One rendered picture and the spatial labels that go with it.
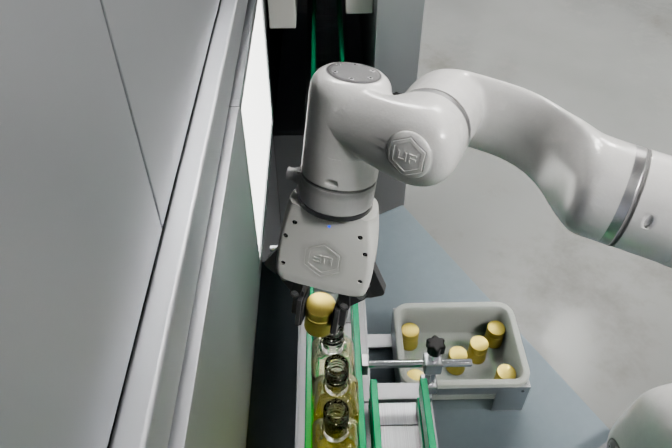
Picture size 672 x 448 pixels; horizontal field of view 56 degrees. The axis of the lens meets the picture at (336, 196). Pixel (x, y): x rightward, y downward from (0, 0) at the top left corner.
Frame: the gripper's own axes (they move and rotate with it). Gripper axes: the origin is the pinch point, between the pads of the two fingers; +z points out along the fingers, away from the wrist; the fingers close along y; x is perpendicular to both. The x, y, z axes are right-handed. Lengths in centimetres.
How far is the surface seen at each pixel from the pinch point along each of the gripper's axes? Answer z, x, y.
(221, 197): -10.3, 2.3, -13.0
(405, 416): 30.4, 13.9, 13.3
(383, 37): 0, 95, -10
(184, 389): -6.3, -19.9, -7.1
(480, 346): 32, 35, 24
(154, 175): -20.9, -11.5, -13.5
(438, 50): 66, 292, -2
